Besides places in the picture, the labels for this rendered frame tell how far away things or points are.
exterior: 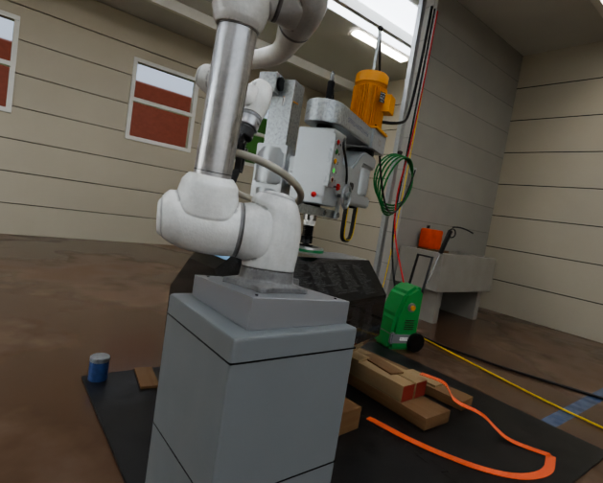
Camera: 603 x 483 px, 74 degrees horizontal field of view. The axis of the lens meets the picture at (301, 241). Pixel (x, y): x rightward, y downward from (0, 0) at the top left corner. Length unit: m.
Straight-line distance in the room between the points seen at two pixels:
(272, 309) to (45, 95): 7.20
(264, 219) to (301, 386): 0.44
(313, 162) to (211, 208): 1.29
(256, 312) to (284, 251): 0.21
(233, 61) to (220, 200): 0.34
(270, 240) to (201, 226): 0.18
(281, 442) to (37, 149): 7.15
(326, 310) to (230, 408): 0.35
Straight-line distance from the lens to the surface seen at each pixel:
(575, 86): 7.21
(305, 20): 1.18
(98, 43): 8.26
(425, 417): 2.50
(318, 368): 1.12
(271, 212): 1.09
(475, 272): 5.62
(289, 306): 1.03
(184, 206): 1.05
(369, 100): 2.97
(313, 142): 2.28
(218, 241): 1.06
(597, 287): 6.62
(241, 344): 0.94
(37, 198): 7.89
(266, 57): 1.39
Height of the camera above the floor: 1.10
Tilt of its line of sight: 4 degrees down
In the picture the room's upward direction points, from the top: 9 degrees clockwise
